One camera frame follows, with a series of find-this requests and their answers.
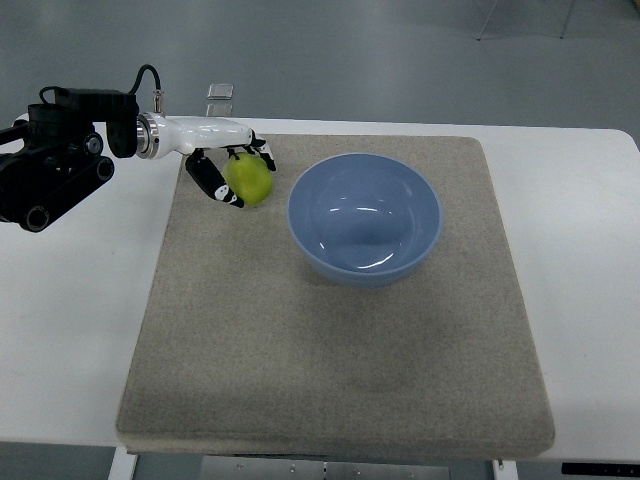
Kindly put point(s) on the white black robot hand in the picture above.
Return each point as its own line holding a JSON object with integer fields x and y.
{"x": 207, "y": 143}

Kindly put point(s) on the green pear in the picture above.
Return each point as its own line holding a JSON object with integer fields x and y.
{"x": 248, "y": 177}

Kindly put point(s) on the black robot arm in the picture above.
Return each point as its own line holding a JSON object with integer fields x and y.
{"x": 61, "y": 161}

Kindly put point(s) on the blue bowl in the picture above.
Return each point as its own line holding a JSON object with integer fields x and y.
{"x": 364, "y": 220}

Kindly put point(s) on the lower floor socket plate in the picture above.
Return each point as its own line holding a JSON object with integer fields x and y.
{"x": 219, "y": 110}

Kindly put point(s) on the floor socket plate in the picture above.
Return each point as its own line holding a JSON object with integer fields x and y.
{"x": 220, "y": 91}
{"x": 219, "y": 110}

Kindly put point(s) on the upper floor socket plate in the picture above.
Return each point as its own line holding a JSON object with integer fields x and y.
{"x": 220, "y": 91}

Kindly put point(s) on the grey felt mat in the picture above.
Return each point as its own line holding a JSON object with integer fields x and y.
{"x": 245, "y": 349}

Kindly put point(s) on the metal chair legs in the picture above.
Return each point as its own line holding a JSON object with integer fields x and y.
{"x": 515, "y": 19}

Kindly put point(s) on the white table frame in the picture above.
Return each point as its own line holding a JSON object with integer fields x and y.
{"x": 161, "y": 466}

